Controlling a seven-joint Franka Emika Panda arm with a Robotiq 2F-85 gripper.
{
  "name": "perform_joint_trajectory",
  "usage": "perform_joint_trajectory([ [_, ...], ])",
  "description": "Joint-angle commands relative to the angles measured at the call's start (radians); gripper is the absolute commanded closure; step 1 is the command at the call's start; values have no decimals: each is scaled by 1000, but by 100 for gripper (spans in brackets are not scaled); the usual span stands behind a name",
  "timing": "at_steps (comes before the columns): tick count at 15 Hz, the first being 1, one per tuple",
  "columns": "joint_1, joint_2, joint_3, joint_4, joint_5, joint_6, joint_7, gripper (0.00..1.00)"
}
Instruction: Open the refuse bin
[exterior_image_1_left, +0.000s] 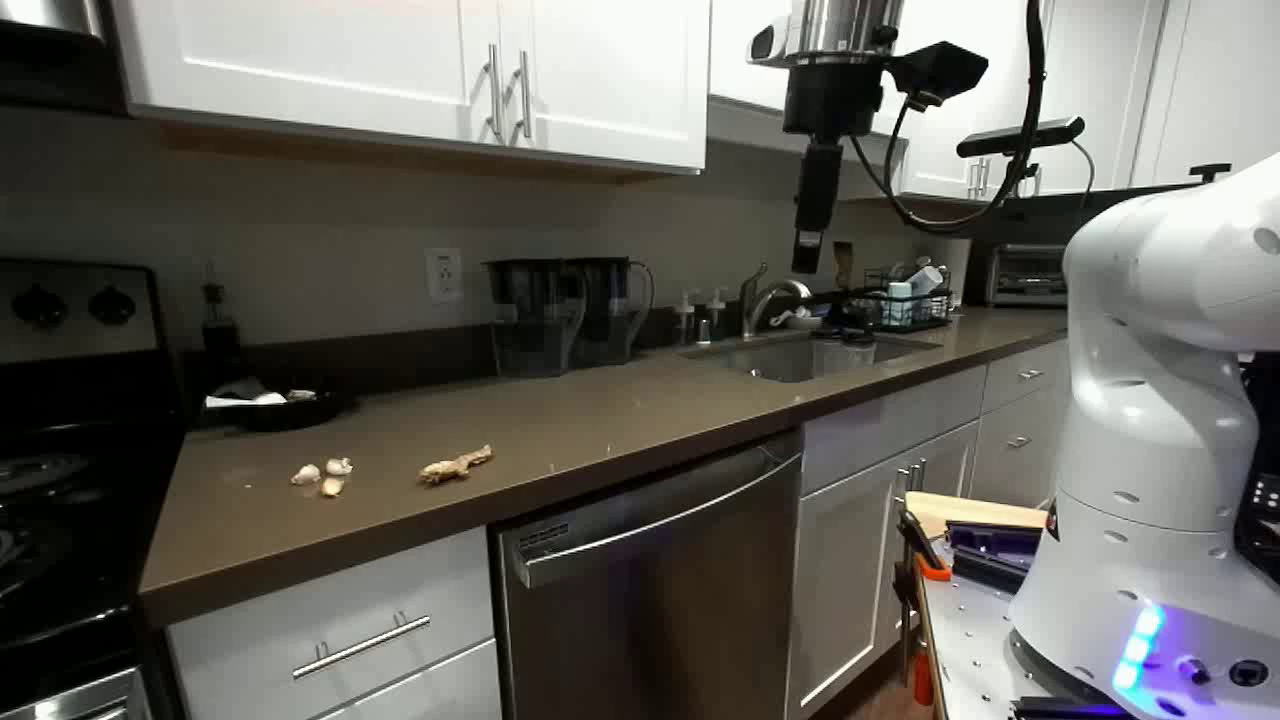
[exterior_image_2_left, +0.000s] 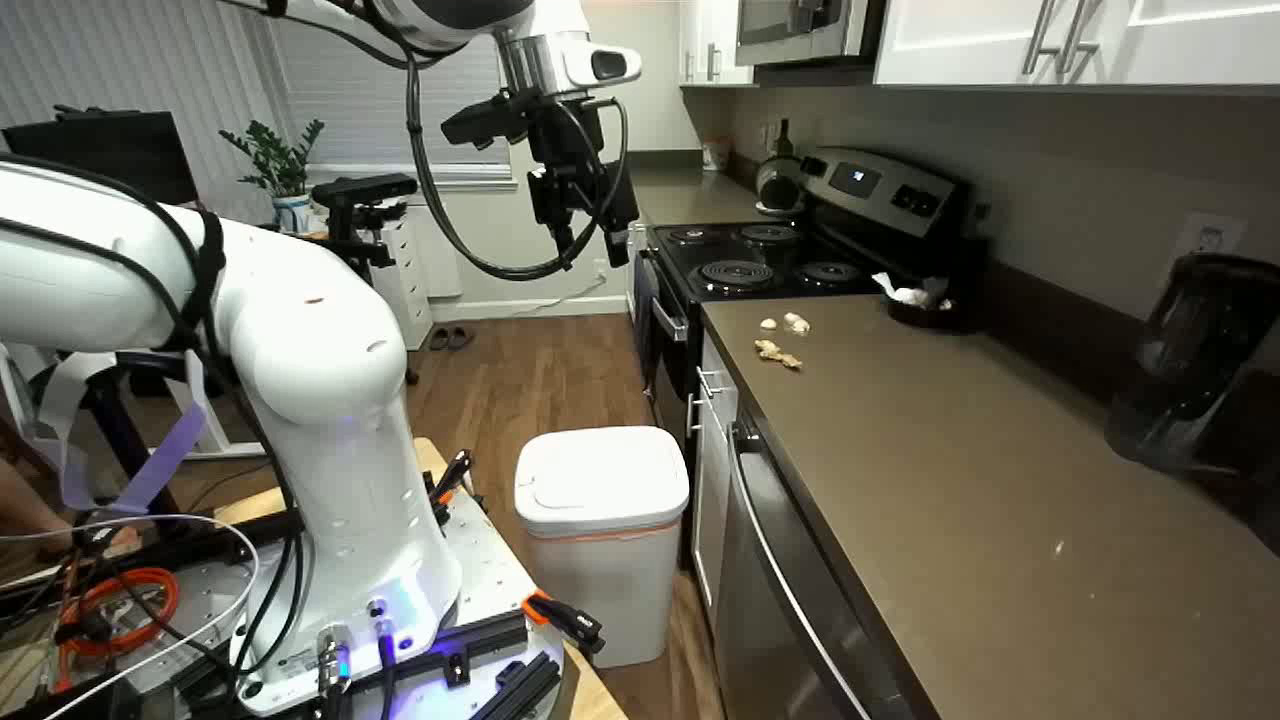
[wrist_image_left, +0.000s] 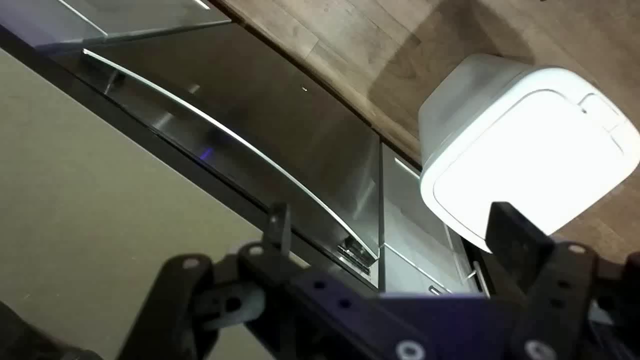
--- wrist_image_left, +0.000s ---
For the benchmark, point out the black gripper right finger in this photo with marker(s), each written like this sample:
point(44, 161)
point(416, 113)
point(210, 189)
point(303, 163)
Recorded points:
point(567, 300)

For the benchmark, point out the white plastic refuse bin body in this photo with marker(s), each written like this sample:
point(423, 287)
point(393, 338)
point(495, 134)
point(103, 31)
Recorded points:
point(452, 101)

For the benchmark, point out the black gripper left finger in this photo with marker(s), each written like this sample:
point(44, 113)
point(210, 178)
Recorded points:
point(201, 312)

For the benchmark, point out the white refuse bin lid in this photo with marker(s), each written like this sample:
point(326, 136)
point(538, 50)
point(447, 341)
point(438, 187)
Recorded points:
point(526, 152)

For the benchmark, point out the lower sink cabinet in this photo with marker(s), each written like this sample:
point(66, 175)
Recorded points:
point(132, 13)

